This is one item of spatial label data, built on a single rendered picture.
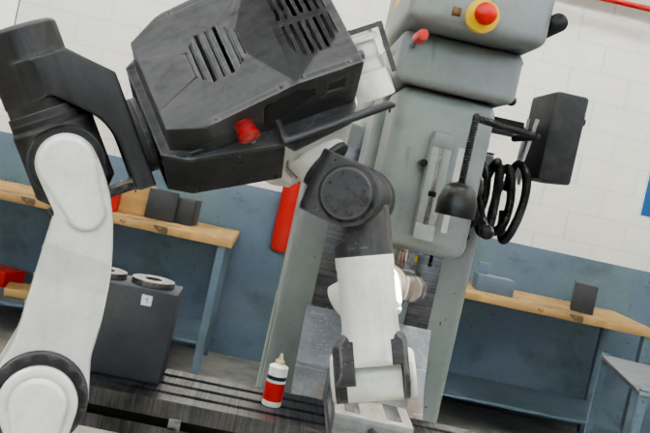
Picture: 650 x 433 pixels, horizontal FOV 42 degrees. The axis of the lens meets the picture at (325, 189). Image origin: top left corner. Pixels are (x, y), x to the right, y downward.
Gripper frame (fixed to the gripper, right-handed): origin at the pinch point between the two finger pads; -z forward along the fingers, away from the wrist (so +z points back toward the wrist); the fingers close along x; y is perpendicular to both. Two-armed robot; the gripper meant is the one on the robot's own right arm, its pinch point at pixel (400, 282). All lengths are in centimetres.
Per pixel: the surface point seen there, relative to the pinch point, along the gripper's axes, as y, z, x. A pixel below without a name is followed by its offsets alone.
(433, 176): -22.6, 12.1, -5.0
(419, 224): -13.0, 12.4, -4.4
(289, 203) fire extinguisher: 4, -359, 190
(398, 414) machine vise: 23.5, 10.8, -8.2
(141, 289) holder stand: 12, 24, 46
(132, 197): 21, -285, 264
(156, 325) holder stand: 19, 22, 42
